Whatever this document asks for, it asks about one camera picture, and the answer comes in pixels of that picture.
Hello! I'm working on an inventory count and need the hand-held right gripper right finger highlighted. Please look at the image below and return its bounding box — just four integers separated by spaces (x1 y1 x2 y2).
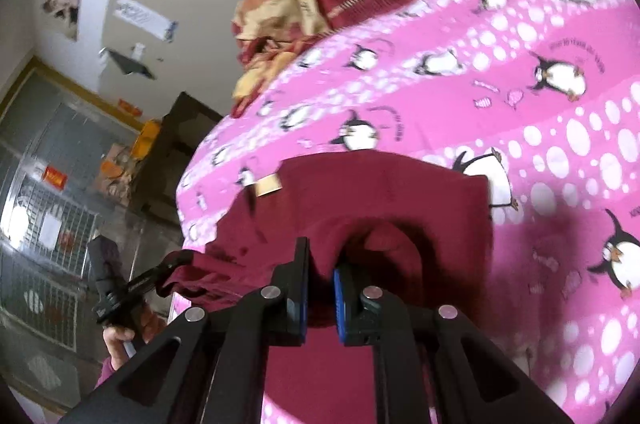
332 261 576 424

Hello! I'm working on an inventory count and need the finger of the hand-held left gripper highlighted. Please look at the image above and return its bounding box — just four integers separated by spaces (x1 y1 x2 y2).
125 249 196 297

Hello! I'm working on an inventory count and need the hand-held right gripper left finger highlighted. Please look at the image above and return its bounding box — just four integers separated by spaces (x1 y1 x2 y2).
62 237 313 424

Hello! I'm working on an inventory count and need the maroon sweatshirt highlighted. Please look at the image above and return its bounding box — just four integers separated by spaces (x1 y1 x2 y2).
157 151 493 424

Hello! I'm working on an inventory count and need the person's left forearm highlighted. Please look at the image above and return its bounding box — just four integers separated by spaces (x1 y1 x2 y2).
94 356 122 389

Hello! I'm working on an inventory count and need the person's left hand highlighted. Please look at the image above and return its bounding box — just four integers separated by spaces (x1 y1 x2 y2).
102 310 169 374

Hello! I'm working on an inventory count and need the metal mesh gate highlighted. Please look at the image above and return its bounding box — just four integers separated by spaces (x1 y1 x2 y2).
0 69 151 405

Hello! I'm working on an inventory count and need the white paper sheet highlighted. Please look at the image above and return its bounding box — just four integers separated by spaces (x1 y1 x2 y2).
39 211 64 246

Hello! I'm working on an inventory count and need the red gate sticker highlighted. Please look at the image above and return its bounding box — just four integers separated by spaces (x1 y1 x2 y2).
42 167 69 188

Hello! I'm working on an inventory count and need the dark wooden table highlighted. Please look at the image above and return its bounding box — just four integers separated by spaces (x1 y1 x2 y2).
127 92 226 225

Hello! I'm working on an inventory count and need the yellow plastic basket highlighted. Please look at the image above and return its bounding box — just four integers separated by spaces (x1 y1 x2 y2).
131 118 162 161

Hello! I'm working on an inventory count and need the white paper strip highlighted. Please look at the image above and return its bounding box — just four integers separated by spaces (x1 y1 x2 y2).
114 0 179 42

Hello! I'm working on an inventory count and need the pink penguin printed blanket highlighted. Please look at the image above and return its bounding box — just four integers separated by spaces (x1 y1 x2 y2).
172 0 640 424

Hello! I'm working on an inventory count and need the yellow door frame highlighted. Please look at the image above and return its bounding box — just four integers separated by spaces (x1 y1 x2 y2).
0 57 146 131

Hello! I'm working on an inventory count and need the dark wall bracket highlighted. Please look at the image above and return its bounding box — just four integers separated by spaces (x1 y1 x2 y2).
99 47 156 80

